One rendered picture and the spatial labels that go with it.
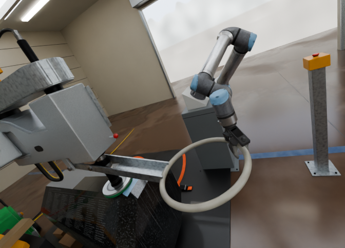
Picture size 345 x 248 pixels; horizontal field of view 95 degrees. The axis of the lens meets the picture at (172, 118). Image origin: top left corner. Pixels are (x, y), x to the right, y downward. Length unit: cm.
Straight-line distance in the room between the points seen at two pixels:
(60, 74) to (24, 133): 52
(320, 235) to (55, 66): 196
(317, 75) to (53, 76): 170
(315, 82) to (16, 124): 210
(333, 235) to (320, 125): 79
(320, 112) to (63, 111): 180
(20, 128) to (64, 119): 46
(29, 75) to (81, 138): 38
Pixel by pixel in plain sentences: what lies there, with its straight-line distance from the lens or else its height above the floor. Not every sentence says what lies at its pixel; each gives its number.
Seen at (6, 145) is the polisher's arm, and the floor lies 135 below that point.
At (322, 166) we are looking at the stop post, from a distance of 207.
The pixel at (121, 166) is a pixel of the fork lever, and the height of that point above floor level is 96.
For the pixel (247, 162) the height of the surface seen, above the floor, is 95.
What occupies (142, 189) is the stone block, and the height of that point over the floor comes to 72.
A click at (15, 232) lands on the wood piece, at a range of 167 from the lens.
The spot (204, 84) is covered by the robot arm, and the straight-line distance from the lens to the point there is 88.
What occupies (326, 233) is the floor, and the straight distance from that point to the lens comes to 173.
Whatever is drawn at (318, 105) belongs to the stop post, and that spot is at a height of 70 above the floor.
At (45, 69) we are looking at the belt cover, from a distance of 99.
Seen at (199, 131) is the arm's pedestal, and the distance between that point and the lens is 186.
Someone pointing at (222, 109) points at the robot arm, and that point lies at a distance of 78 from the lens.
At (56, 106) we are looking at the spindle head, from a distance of 97.
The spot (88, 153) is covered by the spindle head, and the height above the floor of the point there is 117.
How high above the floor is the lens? 147
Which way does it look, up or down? 20 degrees down
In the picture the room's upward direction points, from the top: 23 degrees counter-clockwise
